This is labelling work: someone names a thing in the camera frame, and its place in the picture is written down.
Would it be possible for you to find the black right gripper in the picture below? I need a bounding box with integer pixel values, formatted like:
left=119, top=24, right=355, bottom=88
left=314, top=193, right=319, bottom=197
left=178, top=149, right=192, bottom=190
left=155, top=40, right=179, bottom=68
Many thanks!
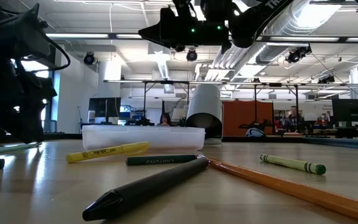
left=138, top=6, right=232, bottom=54

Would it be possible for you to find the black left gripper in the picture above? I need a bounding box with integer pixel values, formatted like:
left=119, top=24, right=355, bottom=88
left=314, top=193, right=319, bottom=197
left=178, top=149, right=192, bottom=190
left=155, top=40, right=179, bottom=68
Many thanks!
left=0, top=58, right=58, bottom=144

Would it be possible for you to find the grey-green pen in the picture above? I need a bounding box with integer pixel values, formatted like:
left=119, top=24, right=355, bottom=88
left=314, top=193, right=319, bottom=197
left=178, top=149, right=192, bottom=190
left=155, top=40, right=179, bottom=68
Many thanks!
left=0, top=141, right=41, bottom=157

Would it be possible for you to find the yellow highlighter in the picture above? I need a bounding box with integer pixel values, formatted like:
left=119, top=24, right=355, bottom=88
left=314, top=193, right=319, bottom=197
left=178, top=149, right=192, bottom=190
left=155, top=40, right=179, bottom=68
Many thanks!
left=66, top=142, right=150, bottom=164

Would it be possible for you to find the translucent white supply box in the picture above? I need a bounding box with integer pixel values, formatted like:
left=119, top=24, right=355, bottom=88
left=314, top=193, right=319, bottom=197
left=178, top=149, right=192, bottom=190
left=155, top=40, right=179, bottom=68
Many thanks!
left=81, top=124, right=206, bottom=152

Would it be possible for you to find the dark green crayon with print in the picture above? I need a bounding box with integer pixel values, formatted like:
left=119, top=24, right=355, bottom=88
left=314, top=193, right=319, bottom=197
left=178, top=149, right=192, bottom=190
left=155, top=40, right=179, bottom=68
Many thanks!
left=126, top=154, right=198, bottom=166

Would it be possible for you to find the thick black marker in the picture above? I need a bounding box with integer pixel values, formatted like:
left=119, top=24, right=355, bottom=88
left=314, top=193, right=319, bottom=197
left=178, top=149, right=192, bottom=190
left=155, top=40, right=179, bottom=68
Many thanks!
left=81, top=157, right=210, bottom=222

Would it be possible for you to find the light green crayon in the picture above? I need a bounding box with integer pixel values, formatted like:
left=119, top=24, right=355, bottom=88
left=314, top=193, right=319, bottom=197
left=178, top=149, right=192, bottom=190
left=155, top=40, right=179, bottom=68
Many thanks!
left=259, top=154, right=327, bottom=175

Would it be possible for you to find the long orange pencil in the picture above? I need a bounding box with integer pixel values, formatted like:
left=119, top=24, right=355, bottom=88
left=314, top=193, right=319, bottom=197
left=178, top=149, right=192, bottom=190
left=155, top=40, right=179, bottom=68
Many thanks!
left=196, top=154, right=358, bottom=224

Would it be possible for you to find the white cylinder device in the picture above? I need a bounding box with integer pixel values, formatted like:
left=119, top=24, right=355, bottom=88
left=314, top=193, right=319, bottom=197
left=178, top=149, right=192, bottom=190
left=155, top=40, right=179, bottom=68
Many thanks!
left=185, top=83, right=224, bottom=144

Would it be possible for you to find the black monitor with stand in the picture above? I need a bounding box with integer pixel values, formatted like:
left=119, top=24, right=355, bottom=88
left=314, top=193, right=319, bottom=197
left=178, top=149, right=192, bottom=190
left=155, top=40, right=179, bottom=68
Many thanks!
left=88, top=96, right=122, bottom=125

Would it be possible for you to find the person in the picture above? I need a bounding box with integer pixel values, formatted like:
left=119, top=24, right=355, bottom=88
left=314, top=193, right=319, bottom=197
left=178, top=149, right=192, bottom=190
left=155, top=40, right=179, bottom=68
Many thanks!
left=283, top=105, right=306, bottom=133
left=157, top=112, right=173, bottom=127

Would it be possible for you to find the orange partition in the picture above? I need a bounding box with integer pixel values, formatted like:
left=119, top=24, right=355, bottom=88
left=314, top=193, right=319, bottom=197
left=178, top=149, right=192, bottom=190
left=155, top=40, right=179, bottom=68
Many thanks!
left=222, top=100, right=275, bottom=137

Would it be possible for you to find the blue white rounded object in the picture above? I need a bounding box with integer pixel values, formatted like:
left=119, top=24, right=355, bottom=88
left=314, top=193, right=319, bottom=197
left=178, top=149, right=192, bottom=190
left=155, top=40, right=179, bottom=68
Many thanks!
left=245, top=127, right=266, bottom=138

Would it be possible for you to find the small black ceiling light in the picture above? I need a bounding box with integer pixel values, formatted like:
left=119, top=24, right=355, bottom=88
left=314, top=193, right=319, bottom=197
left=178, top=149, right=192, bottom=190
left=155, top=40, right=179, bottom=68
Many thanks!
left=318, top=75, right=336, bottom=84

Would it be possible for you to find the wide black monitor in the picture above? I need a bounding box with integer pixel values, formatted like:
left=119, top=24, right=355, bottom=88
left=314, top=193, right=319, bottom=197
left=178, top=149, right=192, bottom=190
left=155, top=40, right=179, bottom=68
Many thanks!
left=332, top=98, right=358, bottom=128

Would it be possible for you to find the blue mat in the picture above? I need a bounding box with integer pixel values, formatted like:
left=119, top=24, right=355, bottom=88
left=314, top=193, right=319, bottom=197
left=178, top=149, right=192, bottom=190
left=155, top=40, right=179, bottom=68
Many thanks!
left=303, top=136, right=358, bottom=151

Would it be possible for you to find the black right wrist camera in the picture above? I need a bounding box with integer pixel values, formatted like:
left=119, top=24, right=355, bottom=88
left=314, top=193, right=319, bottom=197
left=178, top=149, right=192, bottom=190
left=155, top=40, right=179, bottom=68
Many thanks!
left=170, top=0, right=198, bottom=22

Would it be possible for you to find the black overhead rail with lights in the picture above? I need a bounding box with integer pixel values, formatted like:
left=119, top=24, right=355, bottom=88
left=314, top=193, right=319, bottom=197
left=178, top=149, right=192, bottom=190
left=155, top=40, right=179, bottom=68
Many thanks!
left=45, top=32, right=358, bottom=44

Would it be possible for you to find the black metal station frame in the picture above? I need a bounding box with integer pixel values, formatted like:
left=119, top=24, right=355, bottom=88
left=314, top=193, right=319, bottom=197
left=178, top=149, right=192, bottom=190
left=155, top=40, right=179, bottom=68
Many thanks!
left=225, top=82, right=358, bottom=134
left=103, top=79, right=191, bottom=125

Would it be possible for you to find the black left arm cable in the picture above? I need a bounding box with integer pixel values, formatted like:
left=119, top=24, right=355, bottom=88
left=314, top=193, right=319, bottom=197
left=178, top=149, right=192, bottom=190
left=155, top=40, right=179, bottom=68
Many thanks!
left=26, top=27, right=71, bottom=72

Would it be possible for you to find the silver ventilation duct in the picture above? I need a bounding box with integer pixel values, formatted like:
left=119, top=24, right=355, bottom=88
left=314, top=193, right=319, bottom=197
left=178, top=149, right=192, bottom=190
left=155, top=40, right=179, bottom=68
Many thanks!
left=255, top=0, right=343, bottom=65

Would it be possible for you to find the black ceiling camera cluster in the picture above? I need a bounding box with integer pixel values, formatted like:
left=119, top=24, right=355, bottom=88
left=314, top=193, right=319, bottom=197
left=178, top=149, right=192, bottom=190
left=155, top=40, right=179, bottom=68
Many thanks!
left=285, top=45, right=313, bottom=64

